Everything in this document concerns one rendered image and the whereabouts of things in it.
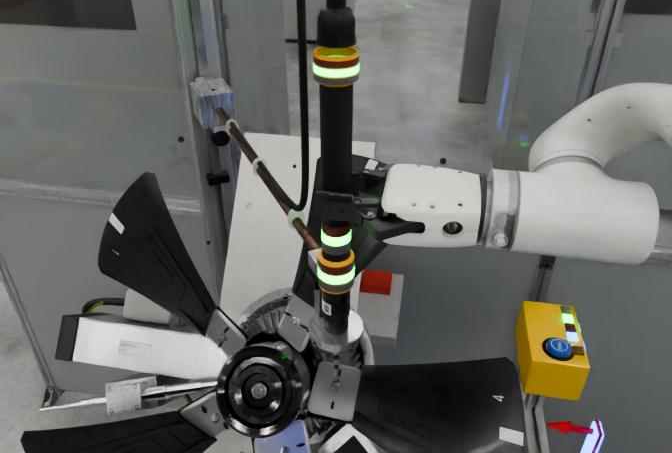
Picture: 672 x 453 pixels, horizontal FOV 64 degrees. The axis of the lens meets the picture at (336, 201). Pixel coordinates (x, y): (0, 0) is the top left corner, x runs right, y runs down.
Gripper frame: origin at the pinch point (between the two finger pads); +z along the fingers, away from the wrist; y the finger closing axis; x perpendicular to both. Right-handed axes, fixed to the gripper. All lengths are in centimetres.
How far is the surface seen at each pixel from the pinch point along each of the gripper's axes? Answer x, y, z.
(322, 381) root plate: -31.7, 0.4, 2.0
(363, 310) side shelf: -65, 51, 2
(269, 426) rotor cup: -31.4, -8.1, 7.3
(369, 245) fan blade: -13.3, 9.0, -2.8
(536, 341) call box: -43, 26, -33
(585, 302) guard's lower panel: -70, 70, -56
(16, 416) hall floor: -151, 59, 136
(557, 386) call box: -49, 21, -37
